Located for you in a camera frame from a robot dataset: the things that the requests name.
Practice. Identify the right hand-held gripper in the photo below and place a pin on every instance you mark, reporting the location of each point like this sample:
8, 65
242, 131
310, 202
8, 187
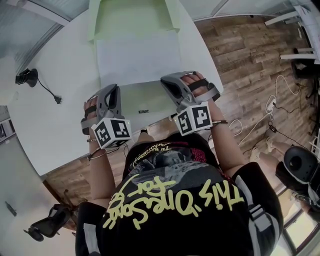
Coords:
192, 117

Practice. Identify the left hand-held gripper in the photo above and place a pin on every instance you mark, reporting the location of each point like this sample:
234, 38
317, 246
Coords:
110, 130

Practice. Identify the white sheet of paper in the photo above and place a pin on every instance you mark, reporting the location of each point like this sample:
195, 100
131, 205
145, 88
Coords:
138, 58

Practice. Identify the person's right forearm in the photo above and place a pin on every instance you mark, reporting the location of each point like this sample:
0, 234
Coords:
226, 147

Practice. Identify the person's left forearm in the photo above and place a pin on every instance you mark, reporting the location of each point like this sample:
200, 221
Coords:
105, 175

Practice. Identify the person's left hand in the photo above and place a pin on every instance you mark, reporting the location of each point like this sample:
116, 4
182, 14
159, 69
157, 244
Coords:
89, 106

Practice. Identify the person's right hand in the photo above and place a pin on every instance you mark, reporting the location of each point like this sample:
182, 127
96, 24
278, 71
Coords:
193, 85

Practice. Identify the grey flat folder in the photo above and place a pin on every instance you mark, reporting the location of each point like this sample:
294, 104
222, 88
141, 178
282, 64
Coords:
147, 100

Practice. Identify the white power strip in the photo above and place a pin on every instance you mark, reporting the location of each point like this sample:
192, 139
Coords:
271, 103

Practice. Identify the black printed t-shirt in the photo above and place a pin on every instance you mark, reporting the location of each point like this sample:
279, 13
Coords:
185, 200

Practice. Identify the black round desk stand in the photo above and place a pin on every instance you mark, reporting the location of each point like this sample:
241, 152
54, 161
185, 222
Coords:
26, 78

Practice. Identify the black office chair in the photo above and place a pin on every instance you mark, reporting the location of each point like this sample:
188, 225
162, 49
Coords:
298, 170
48, 222

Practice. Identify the pale green folder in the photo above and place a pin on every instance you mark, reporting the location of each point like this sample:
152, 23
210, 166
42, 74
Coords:
135, 17

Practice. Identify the white desk frame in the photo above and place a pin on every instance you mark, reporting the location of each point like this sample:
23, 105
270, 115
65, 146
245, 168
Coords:
295, 22

